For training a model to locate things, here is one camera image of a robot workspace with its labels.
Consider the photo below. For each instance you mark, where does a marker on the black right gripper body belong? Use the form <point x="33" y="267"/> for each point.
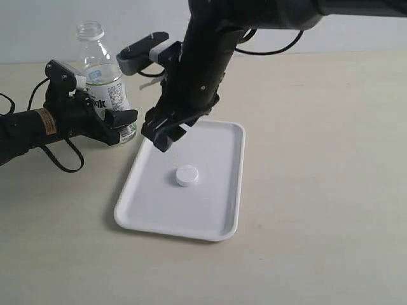
<point x="193" y="72"/>

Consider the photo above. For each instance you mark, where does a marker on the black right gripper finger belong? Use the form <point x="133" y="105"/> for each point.
<point x="175" y="129"/>
<point x="160" y="128"/>

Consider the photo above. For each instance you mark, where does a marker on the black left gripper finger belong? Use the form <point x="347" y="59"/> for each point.
<point x="118" y="120"/>

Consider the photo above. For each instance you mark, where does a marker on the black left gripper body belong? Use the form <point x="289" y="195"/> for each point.
<point x="74" y="114"/>

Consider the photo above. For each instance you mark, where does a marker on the clear Gatorade plastic bottle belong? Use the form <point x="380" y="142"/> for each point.
<point x="104" y="79"/>

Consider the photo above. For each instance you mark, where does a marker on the white bottle cap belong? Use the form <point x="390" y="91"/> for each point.
<point x="187" y="175"/>

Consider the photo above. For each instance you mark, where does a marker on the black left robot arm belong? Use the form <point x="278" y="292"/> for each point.
<point x="33" y="128"/>

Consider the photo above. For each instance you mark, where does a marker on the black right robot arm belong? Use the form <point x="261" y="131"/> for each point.
<point x="229" y="20"/>

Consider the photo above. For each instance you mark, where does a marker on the white rectangular plastic tray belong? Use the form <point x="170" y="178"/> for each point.
<point x="191" y="191"/>

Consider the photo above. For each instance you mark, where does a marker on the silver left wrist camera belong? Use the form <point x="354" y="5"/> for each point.
<point x="68" y="77"/>

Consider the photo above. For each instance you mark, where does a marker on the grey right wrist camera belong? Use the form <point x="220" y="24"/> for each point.
<point x="143" y="52"/>

